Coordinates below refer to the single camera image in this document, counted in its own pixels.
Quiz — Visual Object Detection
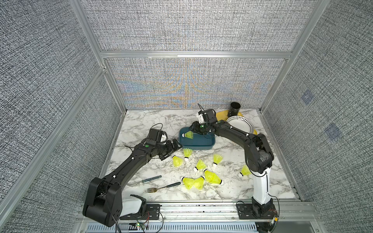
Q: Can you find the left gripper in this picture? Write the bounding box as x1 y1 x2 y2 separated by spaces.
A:
155 138 183 160

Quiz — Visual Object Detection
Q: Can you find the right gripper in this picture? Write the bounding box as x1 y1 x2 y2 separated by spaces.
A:
187 121 210 134

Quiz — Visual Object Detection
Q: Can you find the teal storage box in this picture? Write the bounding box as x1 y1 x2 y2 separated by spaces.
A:
179 127 216 150

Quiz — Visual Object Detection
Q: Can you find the yellow shuttlecock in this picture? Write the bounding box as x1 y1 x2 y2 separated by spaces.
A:
193 176 205 190
194 159 207 172
181 177 195 190
204 169 223 185
213 154 223 167
172 155 184 168
182 131 194 139
183 148 193 161

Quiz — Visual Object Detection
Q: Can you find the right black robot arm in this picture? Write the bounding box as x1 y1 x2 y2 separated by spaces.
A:
189 120 275 218

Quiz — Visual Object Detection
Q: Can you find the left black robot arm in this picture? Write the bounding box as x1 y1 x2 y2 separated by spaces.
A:
83 139 182 227

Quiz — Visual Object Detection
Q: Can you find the yellow tray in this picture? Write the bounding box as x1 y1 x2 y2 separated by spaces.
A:
216 110 258 135

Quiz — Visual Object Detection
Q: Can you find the black cup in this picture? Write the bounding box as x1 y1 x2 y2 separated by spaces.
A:
227 102 241 117

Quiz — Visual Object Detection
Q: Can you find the white patterned bowl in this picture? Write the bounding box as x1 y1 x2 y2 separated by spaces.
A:
227 116 254 134

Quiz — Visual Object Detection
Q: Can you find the teal pen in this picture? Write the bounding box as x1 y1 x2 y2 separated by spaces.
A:
141 175 162 183

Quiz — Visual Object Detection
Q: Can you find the yellow shuttlecock right edge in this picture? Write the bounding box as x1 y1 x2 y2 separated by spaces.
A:
239 165 251 177

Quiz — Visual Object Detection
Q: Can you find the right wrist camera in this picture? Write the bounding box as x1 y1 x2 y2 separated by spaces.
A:
197 109 218 124

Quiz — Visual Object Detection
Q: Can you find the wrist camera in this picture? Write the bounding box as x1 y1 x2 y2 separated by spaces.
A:
197 109 218 124
145 128 168 145

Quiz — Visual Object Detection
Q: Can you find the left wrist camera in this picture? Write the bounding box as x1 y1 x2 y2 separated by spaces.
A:
145 128 168 145

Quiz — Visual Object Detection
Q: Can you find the black handled fork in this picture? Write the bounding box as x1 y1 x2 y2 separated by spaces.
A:
146 182 181 193

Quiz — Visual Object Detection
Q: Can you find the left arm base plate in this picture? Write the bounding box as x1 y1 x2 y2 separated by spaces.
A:
119 204 161 220

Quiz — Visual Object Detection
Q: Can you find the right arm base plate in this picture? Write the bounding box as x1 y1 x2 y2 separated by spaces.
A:
236 201 278 220

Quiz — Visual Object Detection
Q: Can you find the aluminium front rail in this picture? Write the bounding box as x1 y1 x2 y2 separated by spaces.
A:
152 199 321 222

